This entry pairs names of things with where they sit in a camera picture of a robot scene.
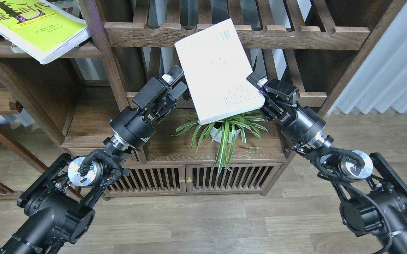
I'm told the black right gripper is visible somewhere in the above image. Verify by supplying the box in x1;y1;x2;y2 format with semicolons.
247;72;327;147

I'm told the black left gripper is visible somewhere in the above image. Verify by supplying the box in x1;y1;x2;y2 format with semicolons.
110;65;187;151

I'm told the white lavender book stack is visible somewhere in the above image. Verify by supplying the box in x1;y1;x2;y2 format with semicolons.
174;19;265;125

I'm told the yellow green magazine stack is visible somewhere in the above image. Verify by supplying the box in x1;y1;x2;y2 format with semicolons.
0;0;90;64

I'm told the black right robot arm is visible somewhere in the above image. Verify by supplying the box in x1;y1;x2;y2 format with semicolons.
247;73;407;254

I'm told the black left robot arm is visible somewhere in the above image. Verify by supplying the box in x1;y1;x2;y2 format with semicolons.
0;66;187;254

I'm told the white plant pot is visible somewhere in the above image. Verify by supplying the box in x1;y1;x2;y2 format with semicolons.
209;122;233;143

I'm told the green spider plant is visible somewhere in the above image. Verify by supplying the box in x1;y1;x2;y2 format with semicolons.
170;56;271;177

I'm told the white pleated curtain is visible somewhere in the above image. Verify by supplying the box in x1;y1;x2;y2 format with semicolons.
329;3;407;114

